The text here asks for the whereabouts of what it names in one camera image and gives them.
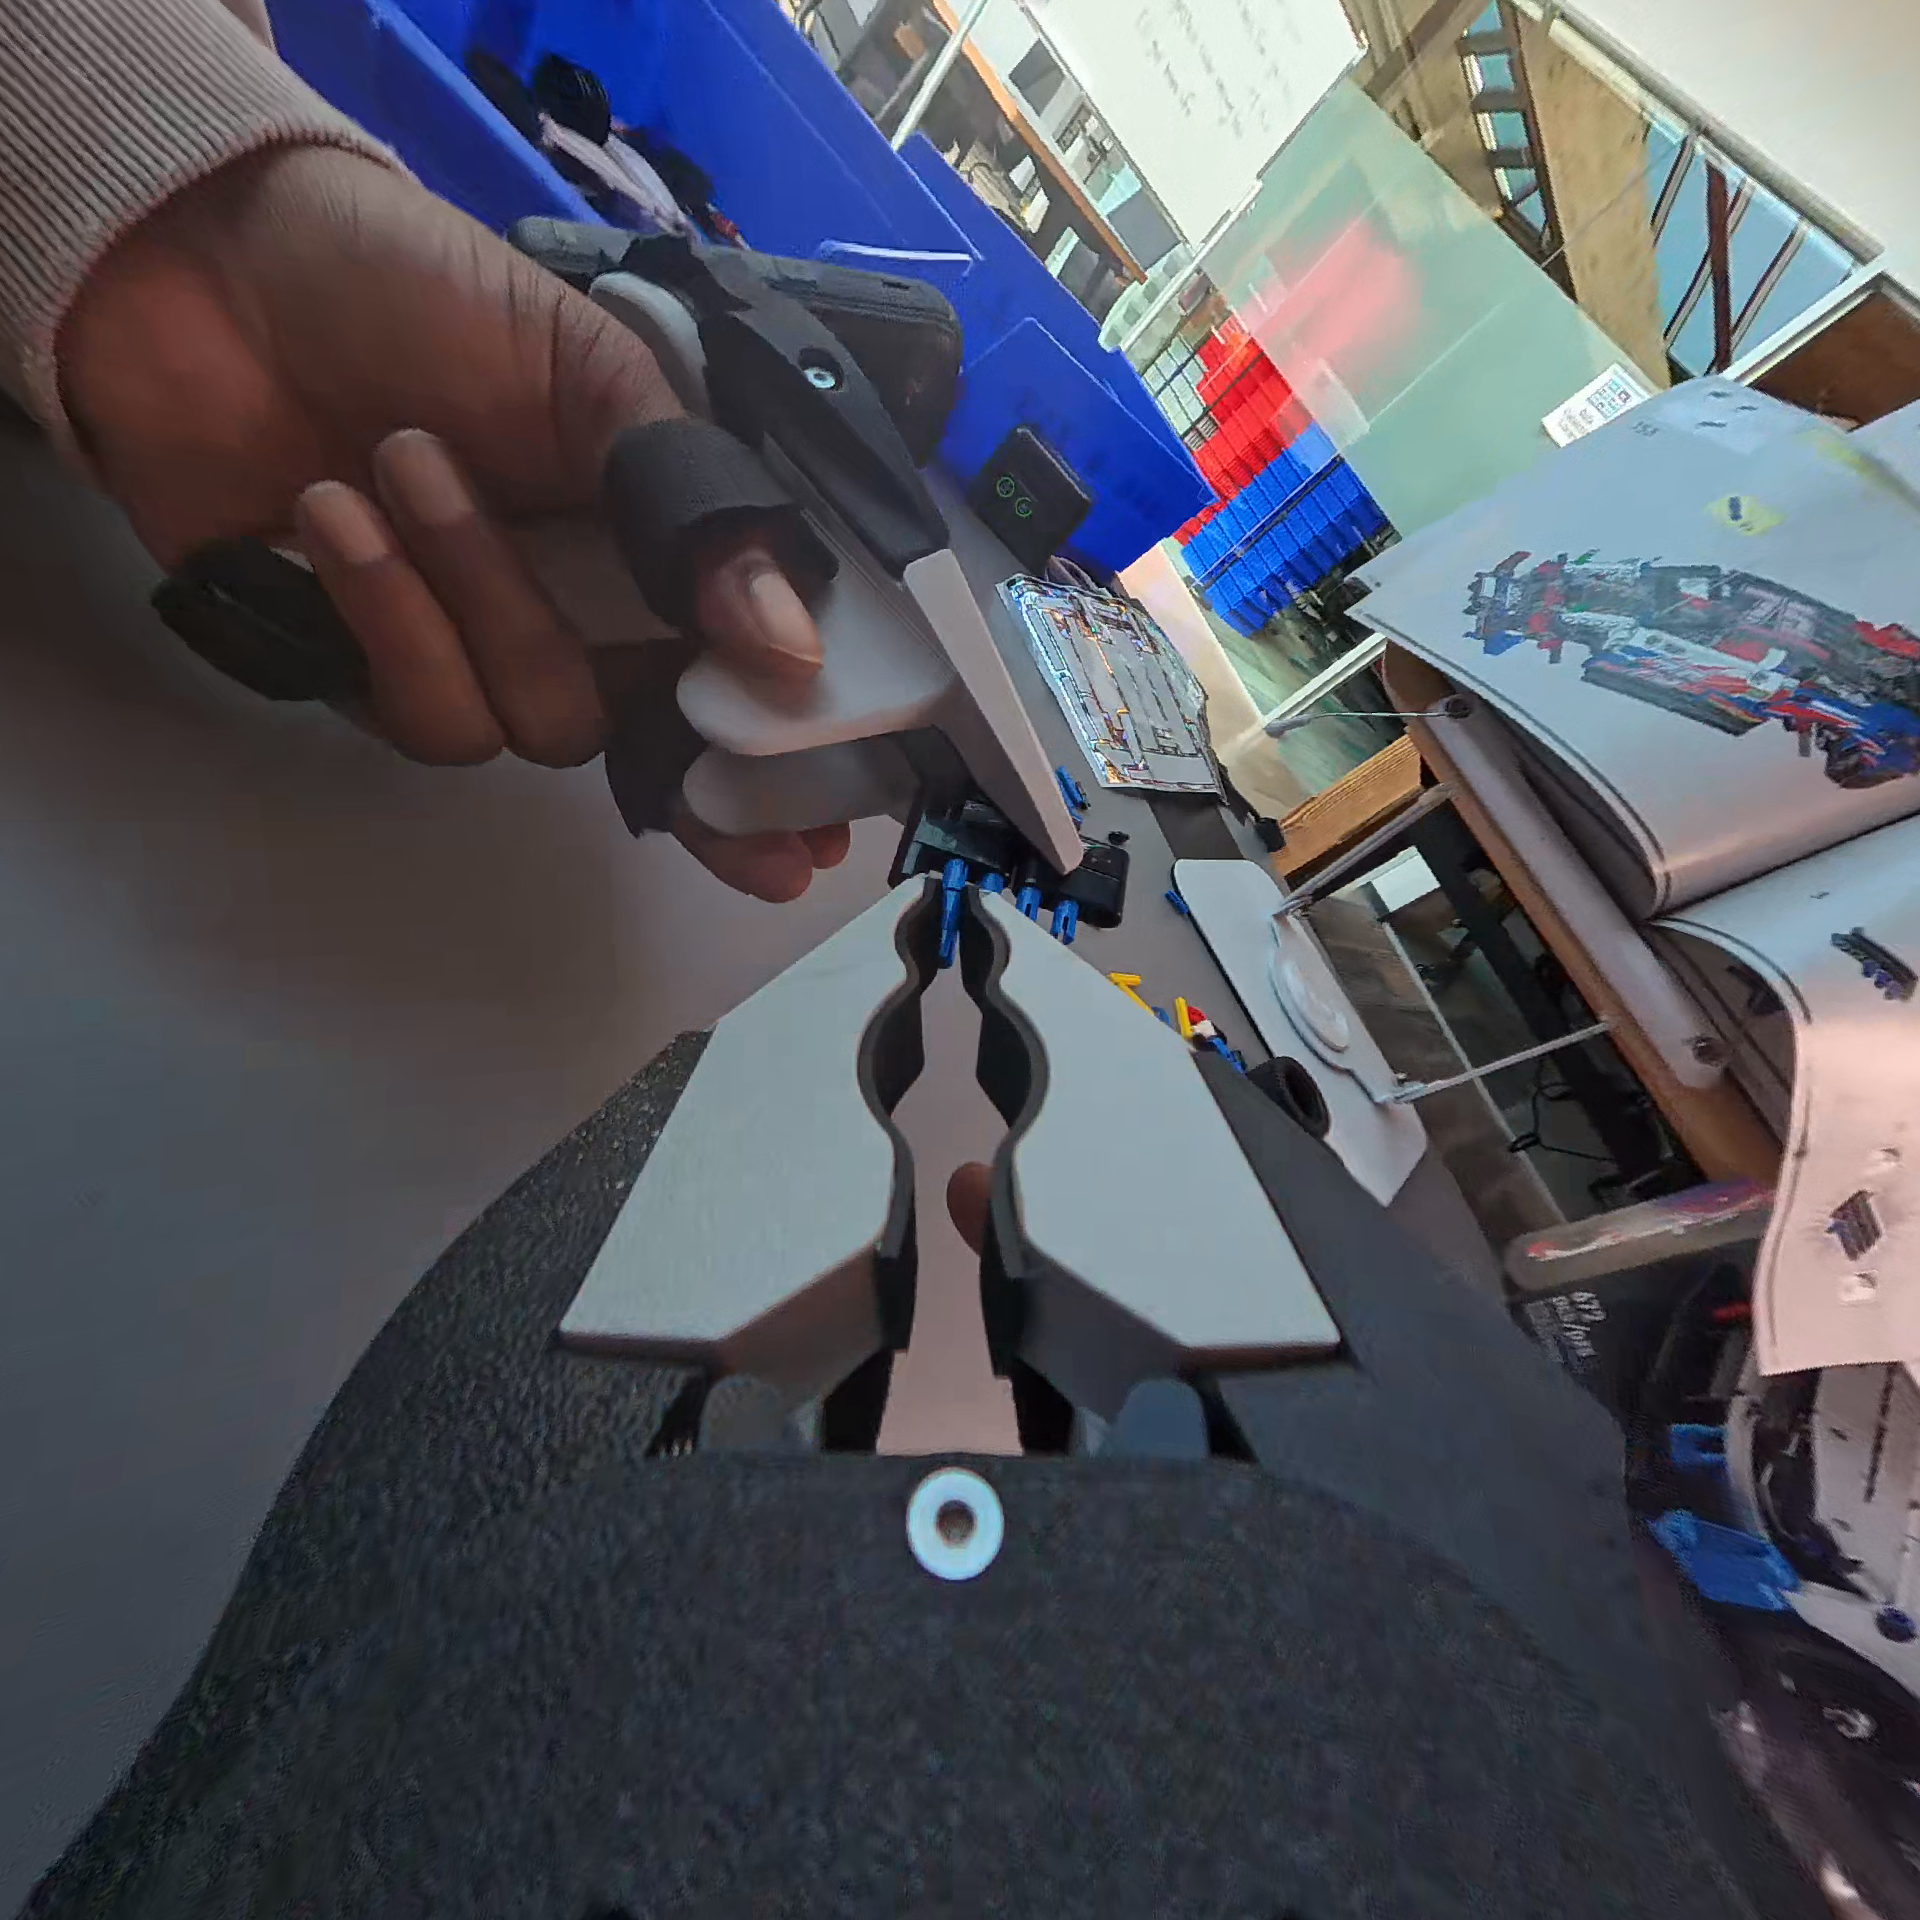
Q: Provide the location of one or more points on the black Lego beam subassembly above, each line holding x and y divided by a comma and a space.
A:
984, 830

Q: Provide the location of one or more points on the whiteboard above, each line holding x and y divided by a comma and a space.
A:
1201, 90

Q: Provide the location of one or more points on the black device green lights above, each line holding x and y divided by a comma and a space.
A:
1035, 488

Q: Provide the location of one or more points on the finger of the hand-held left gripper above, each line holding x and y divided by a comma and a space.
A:
990, 705

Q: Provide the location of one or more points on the holographic sticker sheet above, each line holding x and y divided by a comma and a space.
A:
1126, 692

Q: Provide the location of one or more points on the stack of red blue crates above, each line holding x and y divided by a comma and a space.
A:
1275, 481

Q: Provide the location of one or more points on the white book stand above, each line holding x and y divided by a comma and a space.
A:
1244, 930

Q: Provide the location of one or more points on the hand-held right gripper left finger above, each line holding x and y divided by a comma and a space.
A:
734, 1200

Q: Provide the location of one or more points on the toy car building manual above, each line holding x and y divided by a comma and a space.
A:
1650, 750

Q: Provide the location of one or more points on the black toy tire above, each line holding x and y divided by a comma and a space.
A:
1289, 1095

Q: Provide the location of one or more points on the grey desk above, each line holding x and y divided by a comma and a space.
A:
299, 1049

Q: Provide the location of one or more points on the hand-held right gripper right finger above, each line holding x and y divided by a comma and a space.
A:
1171, 1214

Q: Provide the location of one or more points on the blue plastic bin white tag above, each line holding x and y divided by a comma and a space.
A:
840, 119

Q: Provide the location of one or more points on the black toy car set box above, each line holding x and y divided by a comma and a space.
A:
1800, 1470

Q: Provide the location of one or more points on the pile of mixed brick pieces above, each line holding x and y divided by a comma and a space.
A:
1212, 1039

